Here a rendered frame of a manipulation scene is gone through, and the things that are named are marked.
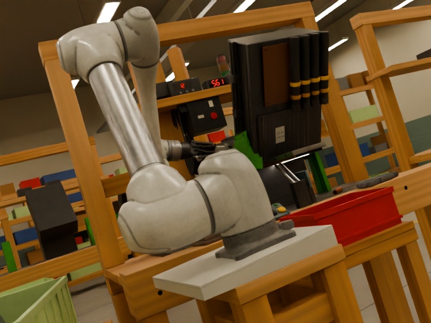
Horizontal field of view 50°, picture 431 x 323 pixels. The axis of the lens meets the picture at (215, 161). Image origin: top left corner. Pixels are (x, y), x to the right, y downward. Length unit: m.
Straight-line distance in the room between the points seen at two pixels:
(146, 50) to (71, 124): 0.75
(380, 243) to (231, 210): 0.52
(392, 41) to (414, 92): 1.41
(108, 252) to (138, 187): 0.98
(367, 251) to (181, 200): 0.61
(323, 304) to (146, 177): 0.54
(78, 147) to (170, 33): 0.74
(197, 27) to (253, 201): 1.43
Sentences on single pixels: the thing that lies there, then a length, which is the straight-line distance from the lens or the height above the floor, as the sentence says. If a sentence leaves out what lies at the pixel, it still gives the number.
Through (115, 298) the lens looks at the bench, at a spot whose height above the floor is 0.74.
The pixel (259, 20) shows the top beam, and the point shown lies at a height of 1.87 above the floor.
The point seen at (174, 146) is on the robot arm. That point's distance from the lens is 1.92.
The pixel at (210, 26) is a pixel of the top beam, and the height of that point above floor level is 1.88.
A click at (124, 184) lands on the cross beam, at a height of 1.22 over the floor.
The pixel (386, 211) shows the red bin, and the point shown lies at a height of 0.85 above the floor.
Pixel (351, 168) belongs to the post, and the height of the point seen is 0.96.
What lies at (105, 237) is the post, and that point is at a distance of 2.12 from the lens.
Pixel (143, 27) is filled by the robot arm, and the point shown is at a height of 1.61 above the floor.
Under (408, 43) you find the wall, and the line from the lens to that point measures 12.57.
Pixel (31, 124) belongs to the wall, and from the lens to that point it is 12.15.
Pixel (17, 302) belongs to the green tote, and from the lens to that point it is 1.53.
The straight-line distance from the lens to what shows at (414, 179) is 2.08.
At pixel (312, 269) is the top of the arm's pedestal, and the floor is 0.82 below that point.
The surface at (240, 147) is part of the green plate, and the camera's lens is 1.97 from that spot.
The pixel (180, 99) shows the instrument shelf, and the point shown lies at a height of 1.52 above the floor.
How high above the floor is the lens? 1.08
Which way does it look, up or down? 3 degrees up
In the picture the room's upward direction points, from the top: 17 degrees counter-clockwise
